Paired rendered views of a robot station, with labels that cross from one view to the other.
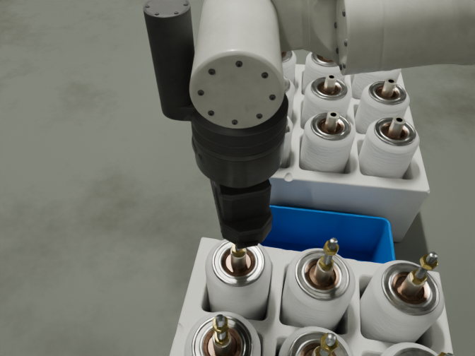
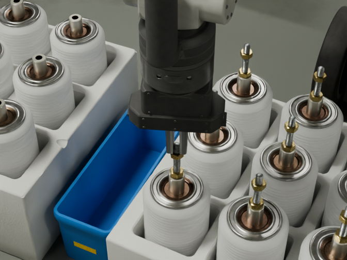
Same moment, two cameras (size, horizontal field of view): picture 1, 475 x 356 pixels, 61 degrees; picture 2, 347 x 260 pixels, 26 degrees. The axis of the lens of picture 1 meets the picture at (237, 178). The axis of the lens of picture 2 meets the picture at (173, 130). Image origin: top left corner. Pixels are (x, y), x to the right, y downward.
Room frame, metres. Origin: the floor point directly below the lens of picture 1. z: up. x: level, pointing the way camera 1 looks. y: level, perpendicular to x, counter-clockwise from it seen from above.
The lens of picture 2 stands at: (0.08, 0.66, 1.06)
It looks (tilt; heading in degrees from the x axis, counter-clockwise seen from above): 45 degrees down; 287
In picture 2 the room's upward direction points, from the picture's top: straight up
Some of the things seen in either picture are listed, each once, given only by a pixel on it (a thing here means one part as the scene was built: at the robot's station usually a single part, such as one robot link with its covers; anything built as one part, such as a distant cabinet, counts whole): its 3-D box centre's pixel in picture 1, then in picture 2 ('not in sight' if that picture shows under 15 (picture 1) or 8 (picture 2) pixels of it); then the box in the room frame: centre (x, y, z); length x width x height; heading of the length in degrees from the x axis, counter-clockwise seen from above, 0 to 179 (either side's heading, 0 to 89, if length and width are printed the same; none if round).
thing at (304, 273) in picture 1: (321, 275); (211, 135); (0.26, -0.12, 0.25); 0.08 x 0.08 x 0.01
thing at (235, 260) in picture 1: (238, 257); (176, 182); (0.28, 0.00, 0.26); 0.02 x 0.02 x 0.03
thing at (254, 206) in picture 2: (221, 336); (256, 202); (0.17, 0.02, 0.29); 0.02 x 0.02 x 0.01; 65
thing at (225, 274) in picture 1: (238, 261); (176, 188); (0.28, 0.00, 0.25); 0.08 x 0.08 x 0.01
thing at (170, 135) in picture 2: not in sight; (167, 132); (0.30, 0.00, 0.36); 0.03 x 0.02 x 0.06; 102
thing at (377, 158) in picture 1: (381, 164); (81, 70); (0.56, -0.29, 0.16); 0.10 x 0.10 x 0.18
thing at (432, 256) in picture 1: (423, 270); (245, 64); (0.24, -0.23, 0.30); 0.01 x 0.01 x 0.08
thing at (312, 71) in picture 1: (321, 90); not in sight; (0.80, -0.21, 0.16); 0.10 x 0.10 x 0.18
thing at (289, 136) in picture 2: (326, 349); (289, 136); (0.15, -0.10, 0.30); 0.01 x 0.01 x 0.08
